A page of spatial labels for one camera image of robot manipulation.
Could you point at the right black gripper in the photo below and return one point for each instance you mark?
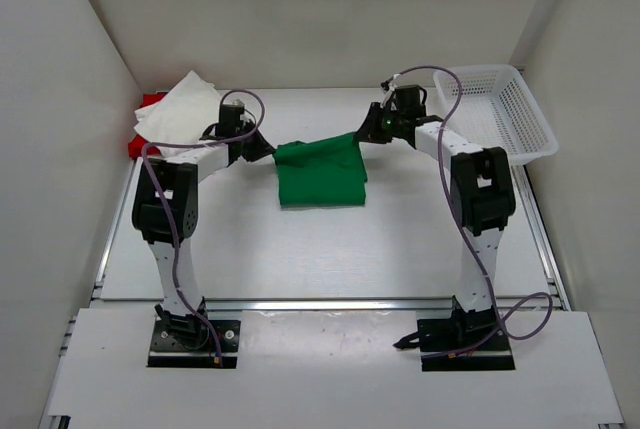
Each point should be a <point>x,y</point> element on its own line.
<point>372,130</point>

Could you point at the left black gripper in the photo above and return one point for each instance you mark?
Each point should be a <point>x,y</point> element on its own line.
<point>262,147</point>

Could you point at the green t shirt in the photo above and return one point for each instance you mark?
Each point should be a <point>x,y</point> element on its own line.
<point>324,173</point>

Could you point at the white t shirt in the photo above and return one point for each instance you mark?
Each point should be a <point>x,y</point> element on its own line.
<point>183,114</point>

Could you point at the red t shirt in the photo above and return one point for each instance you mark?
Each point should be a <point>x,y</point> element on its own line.
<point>136,144</point>

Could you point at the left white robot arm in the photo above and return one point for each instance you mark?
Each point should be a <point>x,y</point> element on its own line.
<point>166,203</point>

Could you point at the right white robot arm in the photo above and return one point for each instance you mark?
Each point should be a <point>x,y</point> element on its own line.
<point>477,182</point>

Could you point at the white plastic basket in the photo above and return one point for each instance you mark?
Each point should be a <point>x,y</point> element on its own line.
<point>493,106</point>

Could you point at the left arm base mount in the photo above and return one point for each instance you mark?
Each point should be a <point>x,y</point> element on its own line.
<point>179,349</point>

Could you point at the aluminium table rail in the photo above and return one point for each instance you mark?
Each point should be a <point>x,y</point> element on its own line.
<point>273,305</point>

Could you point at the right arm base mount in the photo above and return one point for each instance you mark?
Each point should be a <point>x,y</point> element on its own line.
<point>459,344</point>

